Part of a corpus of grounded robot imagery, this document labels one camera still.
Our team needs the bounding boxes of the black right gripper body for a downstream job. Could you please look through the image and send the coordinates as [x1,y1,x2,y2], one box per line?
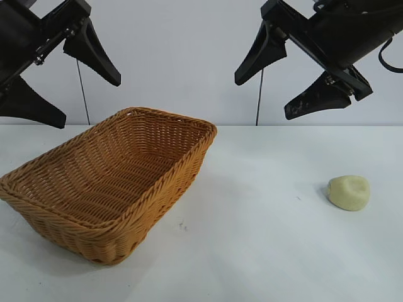
[260,0,403,102]

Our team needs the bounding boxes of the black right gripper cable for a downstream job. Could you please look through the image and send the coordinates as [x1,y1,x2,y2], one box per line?
[378,36,403,72]

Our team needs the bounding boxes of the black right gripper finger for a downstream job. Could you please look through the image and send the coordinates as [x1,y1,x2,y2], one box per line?
[283,70,353,121]
[234,23,288,86]

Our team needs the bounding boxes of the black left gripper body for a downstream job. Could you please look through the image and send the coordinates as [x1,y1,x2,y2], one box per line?
[0,0,93,92]

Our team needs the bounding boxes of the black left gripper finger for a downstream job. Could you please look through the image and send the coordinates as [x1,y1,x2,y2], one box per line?
[0,75,67,129]
[62,18,122,87]

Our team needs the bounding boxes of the brown woven wicker basket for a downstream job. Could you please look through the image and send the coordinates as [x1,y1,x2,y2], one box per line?
[0,106,219,264]

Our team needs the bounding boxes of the pale yellow egg yolk pastry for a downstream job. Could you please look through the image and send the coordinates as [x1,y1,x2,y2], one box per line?
[327,175,371,212]

